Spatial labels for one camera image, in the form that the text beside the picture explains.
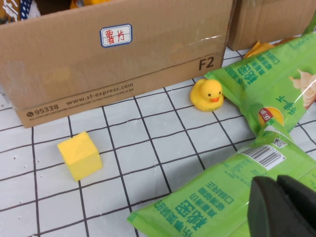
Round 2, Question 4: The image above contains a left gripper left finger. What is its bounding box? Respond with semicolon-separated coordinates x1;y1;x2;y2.
248;175;314;237

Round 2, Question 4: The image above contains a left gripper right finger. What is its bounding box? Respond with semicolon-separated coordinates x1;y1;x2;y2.
276;174;316;237

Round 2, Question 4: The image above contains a green bag with chip picture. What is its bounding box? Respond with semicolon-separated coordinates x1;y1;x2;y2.
203;18;316;135

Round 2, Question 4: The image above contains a yellow gold snack packet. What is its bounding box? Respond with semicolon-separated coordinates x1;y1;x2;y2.
244;40;276;59

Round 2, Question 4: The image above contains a green bag with barcode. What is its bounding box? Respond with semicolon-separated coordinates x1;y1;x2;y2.
126;123;316;237

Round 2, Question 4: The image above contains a yellow rubber duck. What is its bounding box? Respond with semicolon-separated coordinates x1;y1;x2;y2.
189;79;225;113

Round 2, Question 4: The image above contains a tall taped cardboard box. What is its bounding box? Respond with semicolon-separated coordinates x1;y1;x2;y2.
227;0;316;51

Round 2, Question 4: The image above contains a yellow foam cube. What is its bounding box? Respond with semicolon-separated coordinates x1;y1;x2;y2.
57;131;104;183

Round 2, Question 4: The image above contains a cardboard box with F2 print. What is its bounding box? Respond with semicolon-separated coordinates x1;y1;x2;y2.
0;0;235;129

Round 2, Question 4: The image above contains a white label on F2 box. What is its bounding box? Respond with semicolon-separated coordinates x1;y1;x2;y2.
99;23;133;48

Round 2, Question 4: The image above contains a yellow orange chip bag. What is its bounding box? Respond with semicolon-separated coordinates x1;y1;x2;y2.
70;0;111;9

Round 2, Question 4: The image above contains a brown blue shrimp chip bag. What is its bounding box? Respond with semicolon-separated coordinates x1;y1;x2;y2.
0;0;40;26

